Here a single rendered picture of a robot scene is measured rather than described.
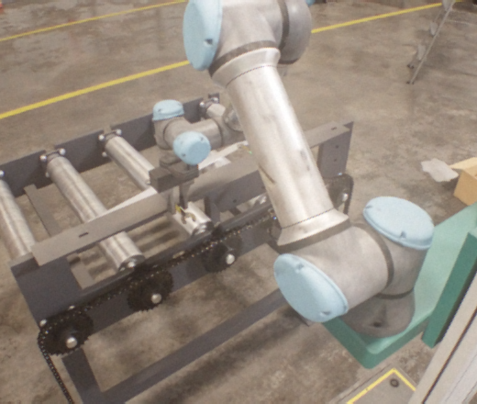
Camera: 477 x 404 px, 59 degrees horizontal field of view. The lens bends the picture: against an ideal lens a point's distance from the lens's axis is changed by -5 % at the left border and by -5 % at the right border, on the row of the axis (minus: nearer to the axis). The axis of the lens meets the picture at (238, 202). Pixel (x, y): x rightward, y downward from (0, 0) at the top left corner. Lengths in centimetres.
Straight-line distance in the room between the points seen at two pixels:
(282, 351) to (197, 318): 50
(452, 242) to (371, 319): 34
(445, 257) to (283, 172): 50
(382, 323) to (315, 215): 28
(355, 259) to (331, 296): 7
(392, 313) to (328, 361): 157
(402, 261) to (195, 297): 196
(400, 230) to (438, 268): 32
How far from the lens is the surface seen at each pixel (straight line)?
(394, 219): 72
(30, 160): 221
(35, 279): 133
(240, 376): 228
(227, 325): 203
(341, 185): 189
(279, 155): 65
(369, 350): 83
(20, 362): 256
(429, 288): 96
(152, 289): 145
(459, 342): 93
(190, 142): 100
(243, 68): 68
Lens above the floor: 198
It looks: 38 degrees down
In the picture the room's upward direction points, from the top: straight up
